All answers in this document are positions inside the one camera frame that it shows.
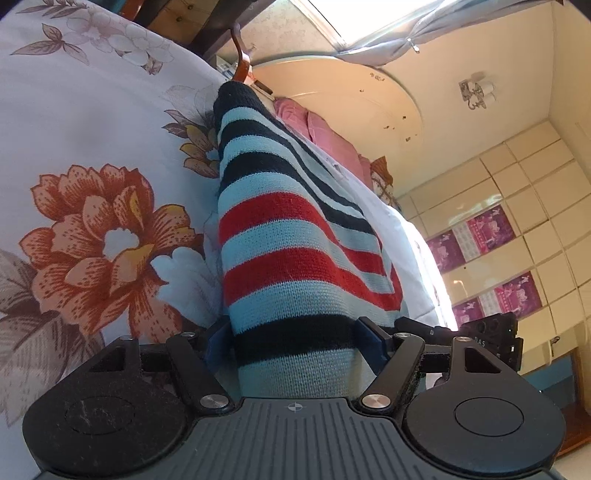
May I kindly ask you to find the brown patterned cushion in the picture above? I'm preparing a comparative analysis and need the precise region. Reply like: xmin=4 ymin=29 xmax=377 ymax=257
xmin=370 ymin=156 xmax=402 ymax=210

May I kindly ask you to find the wall lamp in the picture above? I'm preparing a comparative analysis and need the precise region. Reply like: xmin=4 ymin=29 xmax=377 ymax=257
xmin=457 ymin=71 xmax=500 ymax=112

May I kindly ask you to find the pink checked pillow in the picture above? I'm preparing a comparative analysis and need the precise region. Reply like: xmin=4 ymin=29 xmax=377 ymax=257
xmin=273 ymin=98 xmax=319 ymax=139
xmin=307 ymin=111 xmax=374 ymax=185

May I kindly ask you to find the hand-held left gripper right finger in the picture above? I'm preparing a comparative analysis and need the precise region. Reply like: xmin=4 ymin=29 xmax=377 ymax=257
xmin=355 ymin=316 xmax=506 ymax=412

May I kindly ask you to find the striped knit sweater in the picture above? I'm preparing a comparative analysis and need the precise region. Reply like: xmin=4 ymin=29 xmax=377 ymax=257
xmin=212 ymin=80 xmax=406 ymax=401

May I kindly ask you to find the floral bed quilt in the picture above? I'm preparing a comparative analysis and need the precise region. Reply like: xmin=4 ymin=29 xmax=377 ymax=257
xmin=0 ymin=0 xmax=455 ymax=480

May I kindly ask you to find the grey curtain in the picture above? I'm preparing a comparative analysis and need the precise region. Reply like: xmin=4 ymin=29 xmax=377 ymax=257
xmin=336 ymin=0 xmax=568 ymax=66

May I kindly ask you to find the cream panelled wardrobe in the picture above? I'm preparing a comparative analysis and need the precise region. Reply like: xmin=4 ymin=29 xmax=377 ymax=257
xmin=396 ymin=120 xmax=591 ymax=370

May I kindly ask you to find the window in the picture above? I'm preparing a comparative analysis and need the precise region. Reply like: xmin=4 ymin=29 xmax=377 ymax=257
xmin=307 ymin=0 xmax=459 ymax=49

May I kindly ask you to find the cream bed headboard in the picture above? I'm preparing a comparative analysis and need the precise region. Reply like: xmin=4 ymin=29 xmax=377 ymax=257
xmin=252 ymin=56 xmax=424 ymax=160

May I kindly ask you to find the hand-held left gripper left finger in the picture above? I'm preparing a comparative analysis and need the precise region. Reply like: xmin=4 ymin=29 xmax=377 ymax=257
xmin=88 ymin=318 xmax=236 ymax=414

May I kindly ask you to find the purple wall poster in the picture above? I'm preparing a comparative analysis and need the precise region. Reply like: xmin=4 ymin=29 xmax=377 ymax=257
xmin=427 ymin=204 xmax=518 ymax=274
xmin=451 ymin=271 xmax=544 ymax=328

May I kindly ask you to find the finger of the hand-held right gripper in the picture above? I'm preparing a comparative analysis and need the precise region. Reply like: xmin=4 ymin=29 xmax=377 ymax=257
xmin=395 ymin=316 xmax=462 ymax=343

